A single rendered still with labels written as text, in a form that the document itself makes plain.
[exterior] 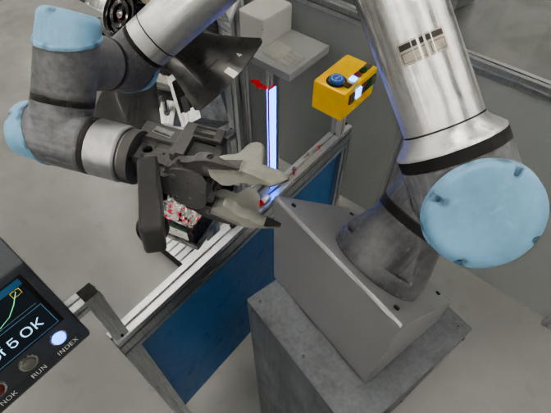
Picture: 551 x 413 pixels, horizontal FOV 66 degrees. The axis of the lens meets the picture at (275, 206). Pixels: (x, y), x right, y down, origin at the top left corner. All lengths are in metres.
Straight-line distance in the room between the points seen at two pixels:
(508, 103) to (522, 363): 1.08
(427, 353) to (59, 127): 0.68
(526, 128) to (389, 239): 1.03
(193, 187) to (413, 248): 0.30
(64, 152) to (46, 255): 1.76
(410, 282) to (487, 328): 1.49
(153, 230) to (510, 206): 0.36
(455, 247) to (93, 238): 1.99
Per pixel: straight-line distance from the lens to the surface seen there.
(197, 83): 1.00
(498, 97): 1.54
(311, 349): 0.80
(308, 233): 0.61
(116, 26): 1.19
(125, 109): 1.20
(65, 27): 0.58
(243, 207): 0.55
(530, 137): 1.58
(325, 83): 1.16
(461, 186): 0.43
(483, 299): 2.15
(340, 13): 1.67
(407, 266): 0.61
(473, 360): 2.01
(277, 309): 0.82
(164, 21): 0.65
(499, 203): 0.45
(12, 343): 0.73
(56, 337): 0.75
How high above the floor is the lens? 1.75
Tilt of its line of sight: 53 degrees down
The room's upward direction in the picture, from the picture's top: straight up
